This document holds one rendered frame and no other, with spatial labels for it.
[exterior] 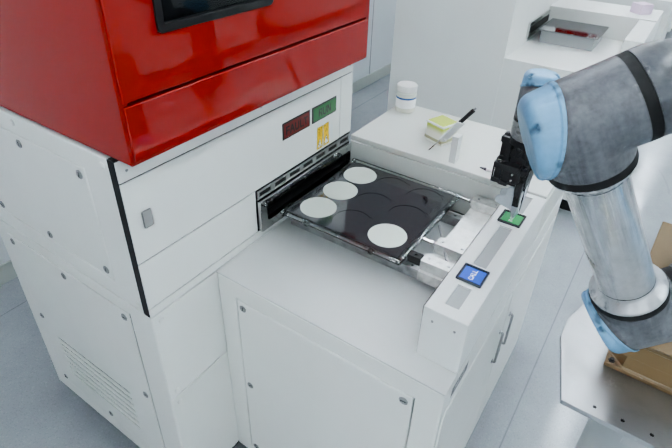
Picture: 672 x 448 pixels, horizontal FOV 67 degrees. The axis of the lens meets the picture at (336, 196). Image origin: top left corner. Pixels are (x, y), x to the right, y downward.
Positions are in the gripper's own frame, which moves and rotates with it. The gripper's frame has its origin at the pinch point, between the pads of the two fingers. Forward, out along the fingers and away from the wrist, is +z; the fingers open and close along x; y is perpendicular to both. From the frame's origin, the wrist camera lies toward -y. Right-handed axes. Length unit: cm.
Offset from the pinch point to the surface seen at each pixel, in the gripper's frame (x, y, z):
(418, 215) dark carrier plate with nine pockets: 4.0, 23.7, 8.2
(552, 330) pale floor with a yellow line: -74, -14, 98
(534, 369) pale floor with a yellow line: -49, -14, 98
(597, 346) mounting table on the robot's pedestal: 15.1, -26.3, 16.1
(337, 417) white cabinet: 46, 20, 44
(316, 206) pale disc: 17, 48, 8
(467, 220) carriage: -4.5, 12.8, 10.1
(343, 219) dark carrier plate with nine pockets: 17.6, 39.1, 8.2
